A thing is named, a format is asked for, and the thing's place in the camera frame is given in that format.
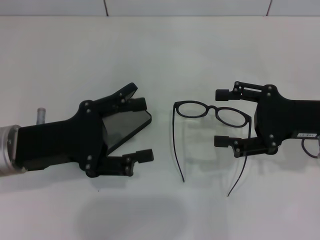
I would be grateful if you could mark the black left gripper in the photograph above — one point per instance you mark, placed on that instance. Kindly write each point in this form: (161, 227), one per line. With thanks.
(55, 145)

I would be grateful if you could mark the silver stub on left gripper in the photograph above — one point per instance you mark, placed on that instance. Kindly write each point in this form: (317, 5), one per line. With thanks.
(41, 116)

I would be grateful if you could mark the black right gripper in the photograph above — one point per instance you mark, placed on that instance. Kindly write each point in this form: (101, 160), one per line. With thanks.
(280, 117)

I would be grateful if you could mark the black glasses case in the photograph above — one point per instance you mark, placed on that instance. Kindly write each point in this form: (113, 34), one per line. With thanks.
(125, 127)

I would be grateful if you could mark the black glasses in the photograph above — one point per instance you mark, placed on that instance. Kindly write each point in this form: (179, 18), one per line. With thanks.
(212, 107)

